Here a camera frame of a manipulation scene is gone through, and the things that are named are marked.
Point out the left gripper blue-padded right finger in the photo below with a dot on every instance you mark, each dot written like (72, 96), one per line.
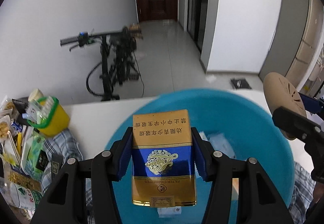
(258, 200)

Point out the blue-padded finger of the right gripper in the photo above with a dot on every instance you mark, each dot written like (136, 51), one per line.
(297, 126)
(312, 105)

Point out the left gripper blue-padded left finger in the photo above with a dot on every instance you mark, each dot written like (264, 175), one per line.
(65, 200)

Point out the round tan wooden disc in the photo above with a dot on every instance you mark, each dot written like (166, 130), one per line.
(283, 101)

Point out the blue gold cigarette carton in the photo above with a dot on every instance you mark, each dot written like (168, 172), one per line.
(163, 171)

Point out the blue plaid shirt cloth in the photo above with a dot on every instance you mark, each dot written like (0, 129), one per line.
(64, 146)

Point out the blue white flat packet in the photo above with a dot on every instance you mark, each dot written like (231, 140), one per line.
(219, 143)

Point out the green tissue pack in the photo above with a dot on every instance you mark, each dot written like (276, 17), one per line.
(34, 158)

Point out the snack bag pile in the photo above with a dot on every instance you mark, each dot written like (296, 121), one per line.
(18, 189)

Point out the blue plastic basin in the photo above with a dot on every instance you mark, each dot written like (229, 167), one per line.
(246, 126)

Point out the yellow bin green rim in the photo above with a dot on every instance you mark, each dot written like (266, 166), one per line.
(56, 122)

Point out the gold grey refrigerator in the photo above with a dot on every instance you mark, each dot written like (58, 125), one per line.
(295, 40)

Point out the black bicycle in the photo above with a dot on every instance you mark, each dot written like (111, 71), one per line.
(118, 60)

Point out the cardboard box on floor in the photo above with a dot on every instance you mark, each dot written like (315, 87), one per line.
(134, 27)

